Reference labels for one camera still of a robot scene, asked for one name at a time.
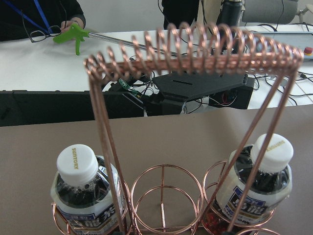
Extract black electronics box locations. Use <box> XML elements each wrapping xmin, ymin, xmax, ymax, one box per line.
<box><xmin>141</xmin><ymin>73</ymin><xmax>254</xmax><ymax>116</ymax></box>

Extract copper wire bottle rack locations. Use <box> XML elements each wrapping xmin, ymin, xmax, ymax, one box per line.
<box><xmin>51</xmin><ymin>21</ymin><xmax>305</xmax><ymax>235</ymax></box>

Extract black water bottle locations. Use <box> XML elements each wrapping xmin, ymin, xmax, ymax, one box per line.
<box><xmin>216</xmin><ymin>0</ymin><xmax>243</xmax><ymax>27</ymax></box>

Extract tea bottle white cap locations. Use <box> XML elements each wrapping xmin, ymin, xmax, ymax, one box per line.
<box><xmin>50</xmin><ymin>144</ymin><xmax>119</xmax><ymax>235</ymax></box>

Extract blue teach pendant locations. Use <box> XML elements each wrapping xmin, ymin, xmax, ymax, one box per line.
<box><xmin>244</xmin><ymin>31</ymin><xmax>313</xmax><ymax>62</ymax></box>

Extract black eyeglasses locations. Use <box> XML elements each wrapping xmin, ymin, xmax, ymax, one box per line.
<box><xmin>24</xmin><ymin>25</ymin><xmax>61</xmax><ymax>43</ymax></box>

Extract person in black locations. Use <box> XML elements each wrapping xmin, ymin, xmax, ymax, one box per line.
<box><xmin>0</xmin><ymin>0</ymin><xmax>86</xmax><ymax>42</ymax></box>

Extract green handled reacher grabber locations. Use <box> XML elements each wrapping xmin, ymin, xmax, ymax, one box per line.
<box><xmin>53</xmin><ymin>24</ymin><xmax>187</xmax><ymax>57</ymax></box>

